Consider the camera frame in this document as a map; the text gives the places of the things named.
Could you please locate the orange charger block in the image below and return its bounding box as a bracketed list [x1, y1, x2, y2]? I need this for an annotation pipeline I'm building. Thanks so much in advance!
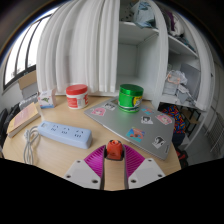
[104, 139, 125, 162]

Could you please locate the white shelf unit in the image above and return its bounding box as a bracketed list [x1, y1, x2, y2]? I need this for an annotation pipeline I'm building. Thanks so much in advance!
[114, 0, 216, 113]

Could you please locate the white power cable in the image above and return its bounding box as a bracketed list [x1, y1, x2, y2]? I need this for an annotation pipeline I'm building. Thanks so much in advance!
[22, 125, 42, 166]

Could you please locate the light blue power strip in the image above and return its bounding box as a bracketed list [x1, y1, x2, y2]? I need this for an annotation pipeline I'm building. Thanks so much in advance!
[37, 120, 93, 150]

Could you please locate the white radiator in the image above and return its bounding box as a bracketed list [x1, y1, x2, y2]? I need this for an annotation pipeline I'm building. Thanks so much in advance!
[18, 93, 40, 111]

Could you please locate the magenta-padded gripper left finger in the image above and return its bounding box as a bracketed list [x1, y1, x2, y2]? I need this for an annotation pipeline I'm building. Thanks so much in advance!
[63, 145, 107, 190]

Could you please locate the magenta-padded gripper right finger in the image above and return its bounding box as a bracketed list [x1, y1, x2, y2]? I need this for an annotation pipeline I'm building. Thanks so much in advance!
[123, 143, 167, 190]

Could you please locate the white jar with red lid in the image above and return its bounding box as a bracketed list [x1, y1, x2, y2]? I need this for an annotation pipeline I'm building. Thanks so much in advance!
[65, 84, 90, 110]

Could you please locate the grey laptop with stickers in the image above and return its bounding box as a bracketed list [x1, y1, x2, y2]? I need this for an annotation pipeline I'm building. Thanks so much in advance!
[83, 97, 176, 161]

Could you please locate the dark-framed window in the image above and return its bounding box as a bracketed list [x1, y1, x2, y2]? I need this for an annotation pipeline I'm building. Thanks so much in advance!
[2, 13, 51, 91]

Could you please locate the small white printed box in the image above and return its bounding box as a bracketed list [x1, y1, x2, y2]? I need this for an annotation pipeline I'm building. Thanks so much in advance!
[37, 88, 58, 110]

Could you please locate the colourful patterned bag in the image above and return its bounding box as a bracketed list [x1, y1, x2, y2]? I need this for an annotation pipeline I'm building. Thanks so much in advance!
[159, 104, 186, 135]

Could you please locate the brown cardboard box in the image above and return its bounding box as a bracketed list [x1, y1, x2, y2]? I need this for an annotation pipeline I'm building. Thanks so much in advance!
[18, 69, 38, 91]

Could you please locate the green round tin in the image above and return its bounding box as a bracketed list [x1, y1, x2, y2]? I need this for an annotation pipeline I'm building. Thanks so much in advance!
[117, 83, 145, 114]

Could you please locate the black bag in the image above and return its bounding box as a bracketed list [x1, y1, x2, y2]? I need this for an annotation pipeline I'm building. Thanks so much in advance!
[0, 103, 21, 148]

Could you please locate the yellow and pink book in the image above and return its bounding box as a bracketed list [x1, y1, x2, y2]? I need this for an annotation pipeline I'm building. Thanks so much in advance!
[6, 101, 42, 139]

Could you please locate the white curtain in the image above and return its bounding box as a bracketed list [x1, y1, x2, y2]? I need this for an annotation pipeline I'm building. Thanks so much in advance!
[35, 0, 121, 96]

